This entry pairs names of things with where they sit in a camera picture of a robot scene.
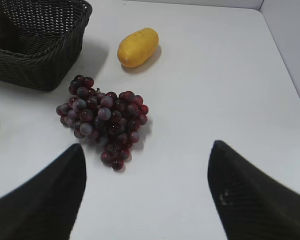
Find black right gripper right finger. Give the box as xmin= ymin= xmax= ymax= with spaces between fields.
xmin=207 ymin=140 xmax=300 ymax=240

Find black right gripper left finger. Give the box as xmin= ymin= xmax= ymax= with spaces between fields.
xmin=0 ymin=143 xmax=87 ymax=240

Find dark red apple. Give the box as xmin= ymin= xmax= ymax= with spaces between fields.
xmin=0 ymin=10 xmax=20 ymax=52

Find black woven basket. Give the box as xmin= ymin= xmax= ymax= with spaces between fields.
xmin=0 ymin=0 xmax=93 ymax=92

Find purple grape bunch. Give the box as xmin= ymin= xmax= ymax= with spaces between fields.
xmin=56 ymin=75 xmax=149 ymax=172

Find yellow mango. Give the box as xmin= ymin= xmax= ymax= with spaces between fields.
xmin=117 ymin=27 xmax=159 ymax=68

